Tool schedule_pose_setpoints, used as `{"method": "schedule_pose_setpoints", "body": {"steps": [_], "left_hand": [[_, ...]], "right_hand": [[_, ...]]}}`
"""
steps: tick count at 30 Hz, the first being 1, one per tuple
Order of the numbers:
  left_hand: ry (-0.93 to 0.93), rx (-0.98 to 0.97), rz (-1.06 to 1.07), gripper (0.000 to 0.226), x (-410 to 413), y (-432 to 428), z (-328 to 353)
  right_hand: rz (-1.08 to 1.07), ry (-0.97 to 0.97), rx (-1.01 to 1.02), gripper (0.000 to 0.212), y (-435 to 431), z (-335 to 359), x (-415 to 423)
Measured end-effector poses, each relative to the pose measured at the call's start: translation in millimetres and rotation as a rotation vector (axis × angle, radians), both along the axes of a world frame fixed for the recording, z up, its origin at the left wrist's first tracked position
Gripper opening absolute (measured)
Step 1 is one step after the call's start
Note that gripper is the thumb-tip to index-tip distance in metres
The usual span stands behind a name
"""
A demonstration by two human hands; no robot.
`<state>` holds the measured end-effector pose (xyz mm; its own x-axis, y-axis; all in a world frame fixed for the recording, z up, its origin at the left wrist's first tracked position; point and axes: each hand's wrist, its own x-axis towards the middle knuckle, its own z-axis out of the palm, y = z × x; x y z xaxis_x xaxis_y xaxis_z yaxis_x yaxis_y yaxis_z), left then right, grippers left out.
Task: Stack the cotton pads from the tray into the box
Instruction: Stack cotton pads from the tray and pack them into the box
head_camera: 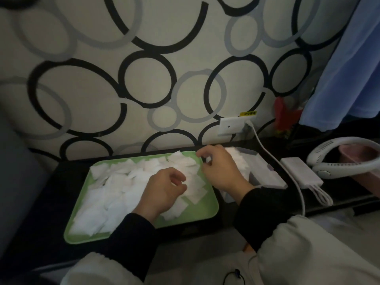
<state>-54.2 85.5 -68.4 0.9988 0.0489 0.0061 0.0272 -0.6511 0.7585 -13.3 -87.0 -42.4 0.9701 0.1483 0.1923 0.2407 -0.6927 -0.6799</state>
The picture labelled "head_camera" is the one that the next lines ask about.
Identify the person's right hand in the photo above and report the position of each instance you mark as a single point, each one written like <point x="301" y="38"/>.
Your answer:
<point x="222" y="172"/>

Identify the person's left hand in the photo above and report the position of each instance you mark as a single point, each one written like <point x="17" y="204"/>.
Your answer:
<point x="161" y="192"/>

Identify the clear plastic box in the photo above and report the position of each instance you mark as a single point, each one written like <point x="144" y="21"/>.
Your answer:
<point x="228" y="197"/>

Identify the green plastic tray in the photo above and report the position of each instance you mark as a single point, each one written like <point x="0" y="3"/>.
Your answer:
<point x="205" y="209"/>

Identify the pile of white cotton pads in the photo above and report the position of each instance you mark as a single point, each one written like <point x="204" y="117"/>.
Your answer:
<point x="118" y="192"/>

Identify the person's left forearm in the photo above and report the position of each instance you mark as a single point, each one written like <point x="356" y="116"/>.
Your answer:
<point x="124" y="249"/>

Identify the person's right forearm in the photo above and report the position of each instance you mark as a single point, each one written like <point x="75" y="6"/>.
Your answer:
<point x="297" y="243"/>

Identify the yellow warning sticker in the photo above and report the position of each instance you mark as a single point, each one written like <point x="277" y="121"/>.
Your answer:
<point x="248" y="113"/>

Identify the white power bank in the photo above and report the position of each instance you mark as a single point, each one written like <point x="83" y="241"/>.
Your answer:
<point x="301" y="172"/>

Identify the orange flat piece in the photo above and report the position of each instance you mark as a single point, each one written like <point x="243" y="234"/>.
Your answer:
<point x="248" y="249"/>

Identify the red decoration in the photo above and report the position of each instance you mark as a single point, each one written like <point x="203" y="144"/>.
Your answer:
<point x="282" y="115"/>

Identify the white neck fan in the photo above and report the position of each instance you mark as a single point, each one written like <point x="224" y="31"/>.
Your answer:
<point x="320" y="151"/>

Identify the pink plastic basin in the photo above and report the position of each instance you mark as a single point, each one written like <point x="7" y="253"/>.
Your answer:
<point x="362" y="157"/>

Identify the grey upholstered sofa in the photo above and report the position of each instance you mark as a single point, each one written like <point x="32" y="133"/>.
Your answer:
<point x="17" y="181"/>

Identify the blue curtain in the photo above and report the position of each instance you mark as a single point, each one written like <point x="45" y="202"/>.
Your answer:
<point x="347" y="71"/>

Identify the white wall socket plate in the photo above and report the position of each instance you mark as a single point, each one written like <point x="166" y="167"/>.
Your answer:
<point x="230" y="126"/>

